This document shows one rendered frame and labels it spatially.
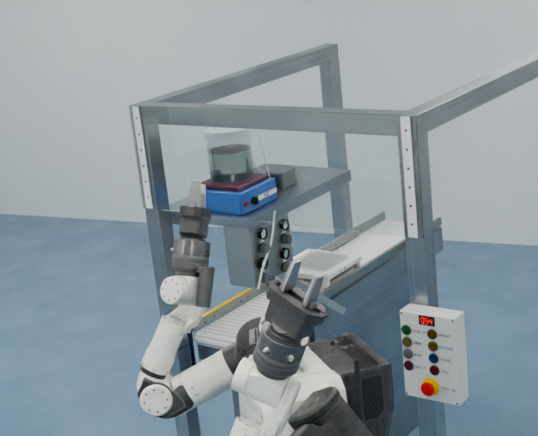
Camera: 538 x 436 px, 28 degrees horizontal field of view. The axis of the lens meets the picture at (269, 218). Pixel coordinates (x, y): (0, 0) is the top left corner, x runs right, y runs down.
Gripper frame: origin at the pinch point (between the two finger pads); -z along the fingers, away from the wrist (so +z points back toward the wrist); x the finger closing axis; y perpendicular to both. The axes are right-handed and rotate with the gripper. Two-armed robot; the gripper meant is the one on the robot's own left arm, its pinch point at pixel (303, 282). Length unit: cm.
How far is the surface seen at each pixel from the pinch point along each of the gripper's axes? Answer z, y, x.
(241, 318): 102, 125, 93
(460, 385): 60, 102, 2
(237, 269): 73, 104, 87
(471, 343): 162, 311, 82
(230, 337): 101, 111, 86
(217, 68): 140, 398, 357
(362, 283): 92, 176, 80
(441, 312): 44, 100, 15
